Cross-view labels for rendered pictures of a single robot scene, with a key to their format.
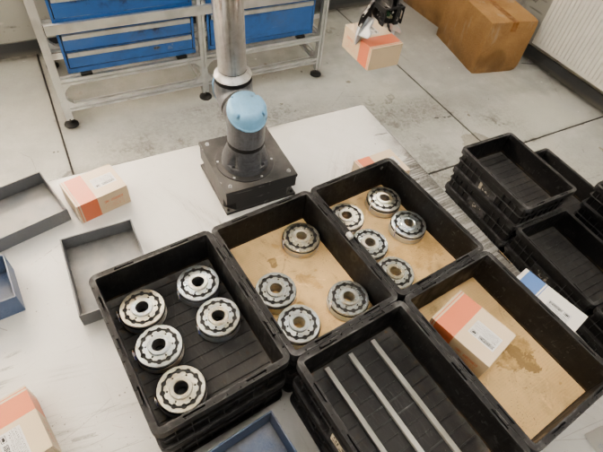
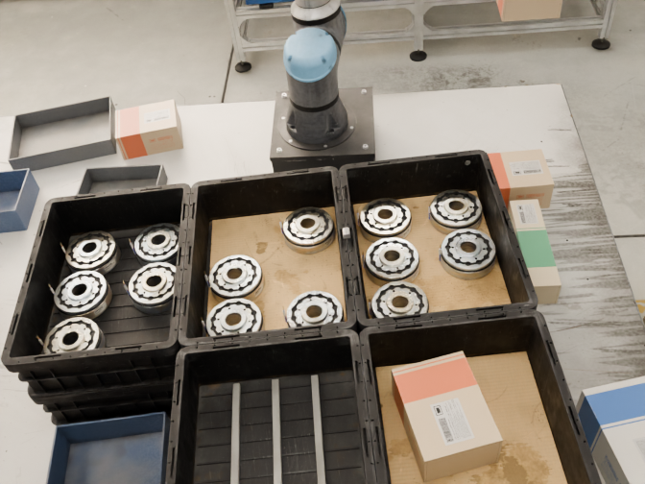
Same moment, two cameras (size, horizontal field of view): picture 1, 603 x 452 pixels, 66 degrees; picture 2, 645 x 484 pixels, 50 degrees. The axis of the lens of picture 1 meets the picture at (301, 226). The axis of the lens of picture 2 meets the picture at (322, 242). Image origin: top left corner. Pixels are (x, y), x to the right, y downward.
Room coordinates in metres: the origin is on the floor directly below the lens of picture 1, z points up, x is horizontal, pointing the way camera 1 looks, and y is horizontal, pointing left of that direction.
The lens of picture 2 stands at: (0.08, -0.66, 1.87)
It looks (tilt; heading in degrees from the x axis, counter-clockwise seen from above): 48 degrees down; 42
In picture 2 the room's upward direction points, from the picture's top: 8 degrees counter-clockwise
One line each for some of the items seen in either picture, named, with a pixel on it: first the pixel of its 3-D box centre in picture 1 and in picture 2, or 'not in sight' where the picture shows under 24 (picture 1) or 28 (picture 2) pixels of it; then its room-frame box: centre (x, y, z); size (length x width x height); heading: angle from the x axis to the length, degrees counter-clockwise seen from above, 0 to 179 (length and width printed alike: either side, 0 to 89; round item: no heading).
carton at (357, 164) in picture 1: (380, 172); (510, 181); (1.23, -0.25, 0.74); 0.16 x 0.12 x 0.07; 127
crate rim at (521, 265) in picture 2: (393, 220); (428, 232); (0.84, -0.25, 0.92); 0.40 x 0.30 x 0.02; 40
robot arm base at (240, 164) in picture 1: (245, 150); (315, 108); (1.11, 0.21, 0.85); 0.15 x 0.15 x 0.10
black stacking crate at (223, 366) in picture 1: (188, 330); (114, 285); (0.46, 0.22, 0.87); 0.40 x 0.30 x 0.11; 40
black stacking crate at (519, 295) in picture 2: (388, 232); (427, 251); (0.84, -0.25, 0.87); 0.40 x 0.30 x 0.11; 40
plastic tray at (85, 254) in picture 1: (109, 268); (115, 210); (0.68, 0.52, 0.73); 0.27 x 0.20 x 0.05; 34
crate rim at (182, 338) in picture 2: (301, 265); (266, 251); (0.65, -0.01, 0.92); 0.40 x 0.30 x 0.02; 40
